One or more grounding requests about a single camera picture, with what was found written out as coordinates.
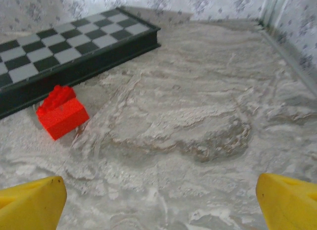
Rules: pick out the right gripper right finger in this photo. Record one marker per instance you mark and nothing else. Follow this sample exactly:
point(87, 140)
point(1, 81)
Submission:
point(289, 205)

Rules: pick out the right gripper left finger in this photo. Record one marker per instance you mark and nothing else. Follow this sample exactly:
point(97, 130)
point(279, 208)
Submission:
point(29, 205)

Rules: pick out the smooth red toy block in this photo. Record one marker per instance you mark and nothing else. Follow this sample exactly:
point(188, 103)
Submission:
point(64, 118)

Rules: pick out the studded red toy brick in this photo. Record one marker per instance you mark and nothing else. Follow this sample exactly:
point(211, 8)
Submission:
point(60, 94)

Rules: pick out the black grey chessboard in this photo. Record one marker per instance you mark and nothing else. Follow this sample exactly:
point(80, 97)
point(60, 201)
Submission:
point(62, 47)

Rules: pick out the aluminium frame side rail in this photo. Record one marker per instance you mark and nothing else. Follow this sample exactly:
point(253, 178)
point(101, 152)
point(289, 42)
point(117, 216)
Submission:
point(284, 54)

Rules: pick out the aluminium frame post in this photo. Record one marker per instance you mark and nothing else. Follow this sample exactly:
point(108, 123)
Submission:
point(271, 7)

